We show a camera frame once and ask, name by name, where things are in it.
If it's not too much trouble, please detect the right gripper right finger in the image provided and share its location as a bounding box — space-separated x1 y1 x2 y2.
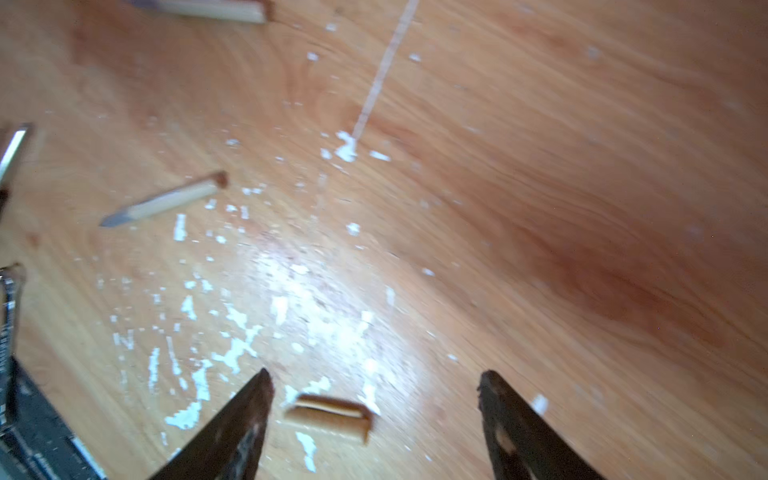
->
478 370 602 479

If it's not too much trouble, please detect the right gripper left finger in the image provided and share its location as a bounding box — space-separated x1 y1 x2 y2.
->
152 368 275 479

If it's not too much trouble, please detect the beige pen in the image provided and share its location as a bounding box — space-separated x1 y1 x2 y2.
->
99 171 229 228
129 0 272 24

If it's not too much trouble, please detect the beige pen cap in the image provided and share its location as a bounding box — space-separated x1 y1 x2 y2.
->
283 394 374 445

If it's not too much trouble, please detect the metal wrench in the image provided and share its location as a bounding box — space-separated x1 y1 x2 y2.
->
1 263 25 434

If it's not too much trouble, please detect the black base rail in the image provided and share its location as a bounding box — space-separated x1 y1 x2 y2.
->
1 361 106 479

